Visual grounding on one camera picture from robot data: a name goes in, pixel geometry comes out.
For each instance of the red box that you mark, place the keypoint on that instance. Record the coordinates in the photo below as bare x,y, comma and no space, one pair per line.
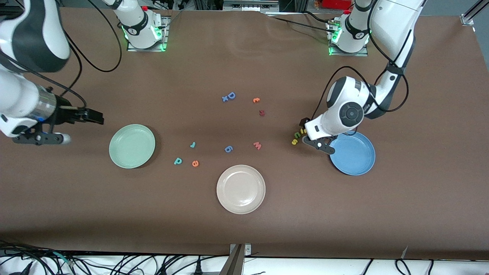
336,4

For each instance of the grey power strip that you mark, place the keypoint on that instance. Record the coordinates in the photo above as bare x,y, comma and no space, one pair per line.
250,5

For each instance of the beige plate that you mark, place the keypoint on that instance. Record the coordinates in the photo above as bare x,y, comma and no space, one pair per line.
240,189

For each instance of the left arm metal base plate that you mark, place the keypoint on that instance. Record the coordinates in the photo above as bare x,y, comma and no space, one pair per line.
349,54

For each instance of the teal letter d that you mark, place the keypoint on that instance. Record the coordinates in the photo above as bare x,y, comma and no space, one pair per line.
178,161

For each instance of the blue letter D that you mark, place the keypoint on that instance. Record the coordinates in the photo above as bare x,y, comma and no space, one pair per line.
234,96

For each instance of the white tape scrap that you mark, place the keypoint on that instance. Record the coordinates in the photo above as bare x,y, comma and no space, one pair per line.
405,253

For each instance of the metal table bracket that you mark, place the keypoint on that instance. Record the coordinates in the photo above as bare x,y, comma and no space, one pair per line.
247,250

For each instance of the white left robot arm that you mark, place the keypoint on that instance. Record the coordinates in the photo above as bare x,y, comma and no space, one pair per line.
336,122

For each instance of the blue plate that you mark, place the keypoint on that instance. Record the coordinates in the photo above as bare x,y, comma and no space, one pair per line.
355,160

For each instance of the blue digit 6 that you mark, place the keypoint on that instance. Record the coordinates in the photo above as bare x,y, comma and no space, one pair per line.
228,149

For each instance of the brown table cover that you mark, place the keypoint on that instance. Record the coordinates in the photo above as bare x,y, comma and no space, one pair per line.
244,229

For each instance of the aluminium support beam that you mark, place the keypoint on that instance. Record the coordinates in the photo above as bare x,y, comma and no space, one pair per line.
233,265

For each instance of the green plate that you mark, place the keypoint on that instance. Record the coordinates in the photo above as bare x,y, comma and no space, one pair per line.
126,152

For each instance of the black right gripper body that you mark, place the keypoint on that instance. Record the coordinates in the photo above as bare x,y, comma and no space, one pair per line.
65,113

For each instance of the pink letter w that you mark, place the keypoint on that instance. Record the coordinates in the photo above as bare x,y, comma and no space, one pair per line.
257,146

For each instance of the black power plug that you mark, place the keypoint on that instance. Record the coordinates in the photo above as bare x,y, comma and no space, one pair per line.
198,269

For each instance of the aluminium corner profile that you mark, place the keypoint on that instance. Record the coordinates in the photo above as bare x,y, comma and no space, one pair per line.
468,17

